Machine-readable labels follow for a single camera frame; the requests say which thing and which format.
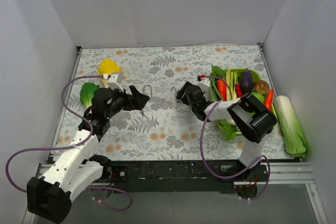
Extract orange carrot pepper right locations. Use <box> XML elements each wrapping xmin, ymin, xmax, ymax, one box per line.
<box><xmin>264</xmin><ymin>89</ymin><xmax>274</xmax><ymax>111</ymax></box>

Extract green bok choy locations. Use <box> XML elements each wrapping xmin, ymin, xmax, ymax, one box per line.
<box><xmin>80</xmin><ymin>82</ymin><xmax>100</xmax><ymax>109</ymax></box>

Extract green spinach leaves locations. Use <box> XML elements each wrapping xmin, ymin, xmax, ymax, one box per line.
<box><xmin>210</xmin><ymin>65</ymin><xmax>226</xmax><ymax>81</ymax></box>

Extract white green scallions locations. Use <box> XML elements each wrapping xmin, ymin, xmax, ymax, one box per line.
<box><xmin>225</xmin><ymin>67</ymin><xmax>237</xmax><ymax>101</ymax></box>

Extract large brass long-shackle padlock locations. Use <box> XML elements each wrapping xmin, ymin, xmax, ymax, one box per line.
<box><xmin>142</xmin><ymin>84</ymin><xmax>153</xmax><ymax>98</ymax></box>

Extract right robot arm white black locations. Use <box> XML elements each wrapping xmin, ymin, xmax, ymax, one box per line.
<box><xmin>176</xmin><ymin>82</ymin><xmax>277</xmax><ymax>181</ymax></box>

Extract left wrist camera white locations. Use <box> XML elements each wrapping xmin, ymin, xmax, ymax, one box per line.
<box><xmin>102</xmin><ymin>72</ymin><xmax>123</xmax><ymax>92</ymax></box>

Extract brown mushroom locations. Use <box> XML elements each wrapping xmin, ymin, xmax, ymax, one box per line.
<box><xmin>254</xmin><ymin>80</ymin><xmax>270</xmax><ymax>94</ymax></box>

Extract round green cabbage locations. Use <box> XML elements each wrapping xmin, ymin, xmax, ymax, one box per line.
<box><xmin>252</xmin><ymin>92</ymin><xmax>265</xmax><ymax>103</ymax></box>

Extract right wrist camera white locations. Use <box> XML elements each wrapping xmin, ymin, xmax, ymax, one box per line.
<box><xmin>197</xmin><ymin>74</ymin><xmax>210</xmax><ymax>100</ymax></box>

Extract yellow napa cabbage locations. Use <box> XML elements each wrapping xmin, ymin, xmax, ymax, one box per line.
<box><xmin>97</xmin><ymin>58</ymin><xmax>122</xmax><ymax>75</ymax></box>

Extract orange red pepper left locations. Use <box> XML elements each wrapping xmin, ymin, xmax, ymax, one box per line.
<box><xmin>216</xmin><ymin>79</ymin><xmax>226</xmax><ymax>101</ymax></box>

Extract green long beans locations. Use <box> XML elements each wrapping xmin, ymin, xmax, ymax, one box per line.
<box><xmin>209</xmin><ymin>78</ymin><xmax>223</xmax><ymax>102</ymax></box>

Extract purple eggplant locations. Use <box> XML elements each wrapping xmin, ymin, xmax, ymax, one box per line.
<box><xmin>239</xmin><ymin>69</ymin><xmax>254</xmax><ymax>94</ymax></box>

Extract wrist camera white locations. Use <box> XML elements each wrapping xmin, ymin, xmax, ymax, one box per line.
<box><xmin>102</xmin><ymin>72</ymin><xmax>123</xmax><ymax>92</ymax></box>
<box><xmin>197</xmin><ymin>74</ymin><xmax>210</xmax><ymax>100</ymax></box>

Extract floral table cloth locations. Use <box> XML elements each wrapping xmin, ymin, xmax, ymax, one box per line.
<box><xmin>68</xmin><ymin>45</ymin><xmax>268</xmax><ymax>161</ymax></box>

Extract small brass padlock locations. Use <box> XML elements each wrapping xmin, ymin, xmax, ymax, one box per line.
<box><xmin>171</xmin><ymin>87</ymin><xmax>181</xmax><ymax>103</ymax></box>

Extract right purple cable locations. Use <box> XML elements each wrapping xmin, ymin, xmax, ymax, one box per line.
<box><xmin>199</xmin><ymin>74</ymin><xmax>271</xmax><ymax>201</ymax></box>

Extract green plastic basket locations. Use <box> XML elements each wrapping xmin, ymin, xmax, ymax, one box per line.
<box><xmin>207</xmin><ymin>68</ymin><xmax>278</xmax><ymax>136</ymax></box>

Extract red chili pepper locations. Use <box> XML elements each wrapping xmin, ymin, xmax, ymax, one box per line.
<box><xmin>235</xmin><ymin>83</ymin><xmax>243</xmax><ymax>98</ymax></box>

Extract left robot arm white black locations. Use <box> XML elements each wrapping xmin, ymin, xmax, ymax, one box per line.
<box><xmin>27</xmin><ymin>86</ymin><xmax>150</xmax><ymax>223</ymax></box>

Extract large green napa cabbage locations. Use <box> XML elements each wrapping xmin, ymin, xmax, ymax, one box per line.
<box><xmin>274</xmin><ymin>95</ymin><xmax>310</xmax><ymax>157</ymax></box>

